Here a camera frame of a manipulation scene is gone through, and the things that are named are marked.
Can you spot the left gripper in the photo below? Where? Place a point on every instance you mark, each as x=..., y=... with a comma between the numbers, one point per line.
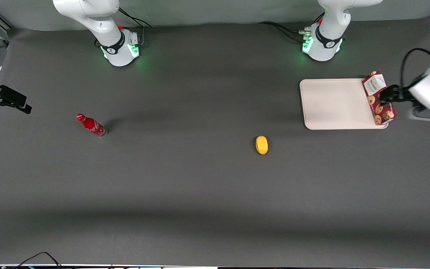
x=400, y=93

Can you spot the red cookie box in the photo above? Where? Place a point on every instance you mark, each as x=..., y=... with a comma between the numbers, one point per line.
x=374, y=85

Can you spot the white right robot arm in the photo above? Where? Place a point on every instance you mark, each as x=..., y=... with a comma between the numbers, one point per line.
x=116, y=46

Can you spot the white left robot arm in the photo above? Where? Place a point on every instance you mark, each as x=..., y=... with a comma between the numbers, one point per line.
x=325, y=41

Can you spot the beige plastic tray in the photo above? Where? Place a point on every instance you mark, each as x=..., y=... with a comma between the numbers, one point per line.
x=334, y=104

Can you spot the red cola bottle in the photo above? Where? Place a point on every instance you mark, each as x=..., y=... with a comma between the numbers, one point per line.
x=91, y=125

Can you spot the yellow lemon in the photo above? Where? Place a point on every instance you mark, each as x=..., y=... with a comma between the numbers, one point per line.
x=261, y=145

